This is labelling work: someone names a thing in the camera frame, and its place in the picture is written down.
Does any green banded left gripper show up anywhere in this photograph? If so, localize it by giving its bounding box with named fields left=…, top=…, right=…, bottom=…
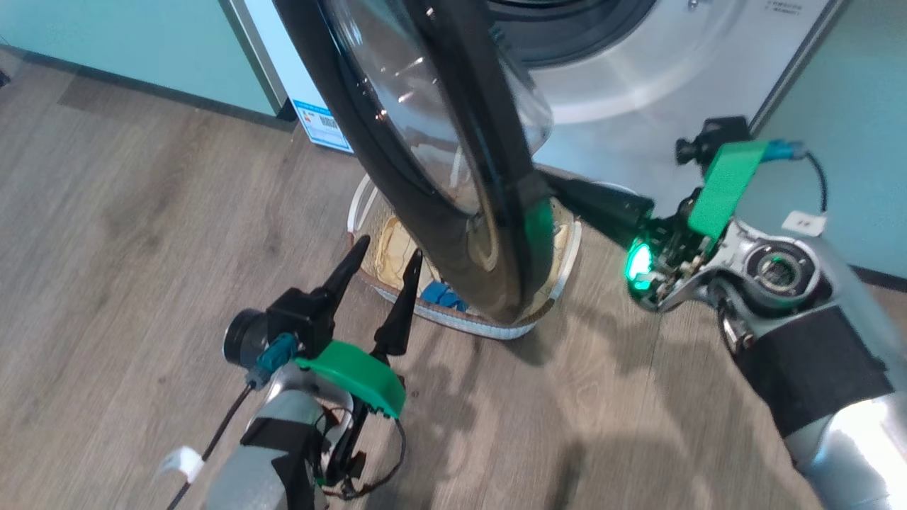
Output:
left=294, top=235, right=424, bottom=497

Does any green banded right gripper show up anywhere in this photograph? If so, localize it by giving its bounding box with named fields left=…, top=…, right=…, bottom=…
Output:
left=543, top=140, right=770, bottom=313

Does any cream garment with blue cuffs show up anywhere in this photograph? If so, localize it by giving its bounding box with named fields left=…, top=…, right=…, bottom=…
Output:
left=418, top=142, right=571, bottom=316

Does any black round glass washer door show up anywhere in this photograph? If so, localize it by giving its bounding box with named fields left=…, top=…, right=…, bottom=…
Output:
left=273, top=0, right=560, bottom=325

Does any white perforated laundry basket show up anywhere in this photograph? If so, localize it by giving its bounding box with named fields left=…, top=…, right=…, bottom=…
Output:
left=346, top=174, right=583, bottom=341

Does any white front-load washing machine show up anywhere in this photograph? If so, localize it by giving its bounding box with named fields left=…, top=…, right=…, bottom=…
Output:
left=218, top=0, right=850, bottom=217

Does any blue white energy label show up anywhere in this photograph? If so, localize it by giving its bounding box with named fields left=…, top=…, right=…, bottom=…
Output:
left=294, top=99, right=354, bottom=154

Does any mint green cabinet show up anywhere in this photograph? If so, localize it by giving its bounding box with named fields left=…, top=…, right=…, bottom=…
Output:
left=737, top=0, right=907, bottom=288

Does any mint cabinet with dark groove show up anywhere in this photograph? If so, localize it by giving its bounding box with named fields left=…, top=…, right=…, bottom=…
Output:
left=0, top=0, right=297, bottom=132

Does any thin left gripper wire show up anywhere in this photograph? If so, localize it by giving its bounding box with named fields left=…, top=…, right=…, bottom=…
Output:
left=312, top=405, right=409, bottom=501

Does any black right cable blue plug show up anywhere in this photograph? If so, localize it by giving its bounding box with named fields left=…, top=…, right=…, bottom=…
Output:
left=764, top=139, right=830, bottom=215

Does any white cable tag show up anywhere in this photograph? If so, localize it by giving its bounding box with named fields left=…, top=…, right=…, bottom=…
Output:
left=782, top=210, right=828, bottom=238
left=157, top=446, right=206, bottom=484

